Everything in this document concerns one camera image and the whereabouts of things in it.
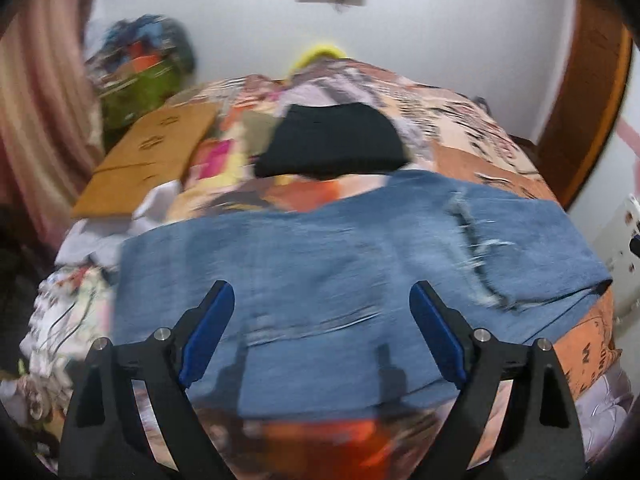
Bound printed blanket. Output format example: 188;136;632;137
20;57;623;480

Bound black folded garment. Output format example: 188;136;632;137
254;102;410;181

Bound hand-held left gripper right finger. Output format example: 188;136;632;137
409;280;587;480

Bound striped pink curtain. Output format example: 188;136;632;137
0;0;108;238

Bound wooden board with flower cutouts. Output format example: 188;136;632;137
71;102;222;220

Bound green patterned storage box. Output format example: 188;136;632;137
97;60;183;133

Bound blue denim pants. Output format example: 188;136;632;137
114;169;614;421

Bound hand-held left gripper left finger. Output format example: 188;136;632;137
59;280;237;480

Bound white crumpled cloth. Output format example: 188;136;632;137
55;180;181;266

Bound yellow foam bar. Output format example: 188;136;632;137
290;42;351;78

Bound pile of mixed clothes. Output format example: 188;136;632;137
85;15;195;86

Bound olive green cloth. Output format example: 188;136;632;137
240;110;283;158

